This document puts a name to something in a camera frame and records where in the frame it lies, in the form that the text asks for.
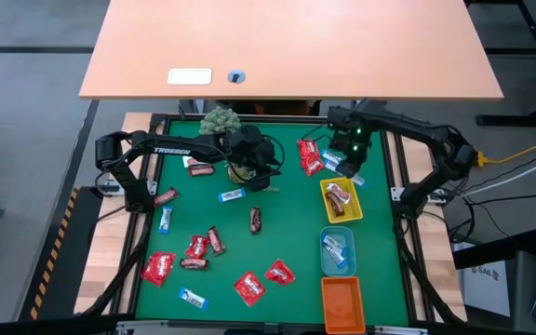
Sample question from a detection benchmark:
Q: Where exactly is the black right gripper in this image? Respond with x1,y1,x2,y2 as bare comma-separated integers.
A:
332,137,371,179

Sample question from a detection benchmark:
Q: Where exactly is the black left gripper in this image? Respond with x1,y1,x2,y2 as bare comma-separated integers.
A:
223,124,283,179

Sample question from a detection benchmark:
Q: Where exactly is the red Skittles candy bag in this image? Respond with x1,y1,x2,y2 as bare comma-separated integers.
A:
234,270,268,308
264,258,297,286
296,139,326,178
140,250,177,288
184,234,211,261

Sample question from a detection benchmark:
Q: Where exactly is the dark red candy bar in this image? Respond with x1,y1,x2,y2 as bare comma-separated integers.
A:
179,257,210,272
152,187,181,208
324,191,346,219
207,225,227,257
249,206,263,235
187,163,216,178

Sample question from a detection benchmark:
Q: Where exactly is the yellow plastic basket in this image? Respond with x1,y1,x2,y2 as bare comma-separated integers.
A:
319,176,365,224

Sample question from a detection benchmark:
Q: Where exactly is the round pale green succulent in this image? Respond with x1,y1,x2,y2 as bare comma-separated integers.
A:
199,105,243,136

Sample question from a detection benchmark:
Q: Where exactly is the green table mat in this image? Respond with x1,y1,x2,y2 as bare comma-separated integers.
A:
135,119,411,326

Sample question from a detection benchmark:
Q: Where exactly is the light blue plastic bin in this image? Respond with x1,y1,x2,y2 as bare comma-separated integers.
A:
319,225,357,278

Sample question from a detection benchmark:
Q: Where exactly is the white rectangular desk plate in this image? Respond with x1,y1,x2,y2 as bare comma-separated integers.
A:
167,68,213,87

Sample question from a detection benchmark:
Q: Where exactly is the light wooden desk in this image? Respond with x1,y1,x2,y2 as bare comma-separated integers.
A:
77,0,505,102

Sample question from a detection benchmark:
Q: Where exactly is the orange plastic basket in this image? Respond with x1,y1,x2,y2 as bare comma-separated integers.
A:
320,276,367,335

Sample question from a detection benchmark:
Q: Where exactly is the black metal stand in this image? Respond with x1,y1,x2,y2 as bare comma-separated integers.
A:
465,0,536,127

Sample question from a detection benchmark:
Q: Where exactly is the black hazard-striped platform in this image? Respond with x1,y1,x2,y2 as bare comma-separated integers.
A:
19,185,104,322

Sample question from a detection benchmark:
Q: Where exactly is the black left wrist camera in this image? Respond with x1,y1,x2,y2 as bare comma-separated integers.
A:
248,174,274,194

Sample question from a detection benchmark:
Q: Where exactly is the black aluminium table frame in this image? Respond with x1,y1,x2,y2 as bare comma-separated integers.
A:
79,111,467,329

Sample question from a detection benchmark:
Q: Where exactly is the yellow power cable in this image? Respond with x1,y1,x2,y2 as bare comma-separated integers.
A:
475,143,536,168

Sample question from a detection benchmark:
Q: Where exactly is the white cable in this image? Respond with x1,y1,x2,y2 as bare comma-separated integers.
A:
465,153,536,196

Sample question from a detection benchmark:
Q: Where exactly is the silver aluminium rail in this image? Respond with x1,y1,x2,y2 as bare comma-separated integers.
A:
116,319,171,334
372,325,430,335

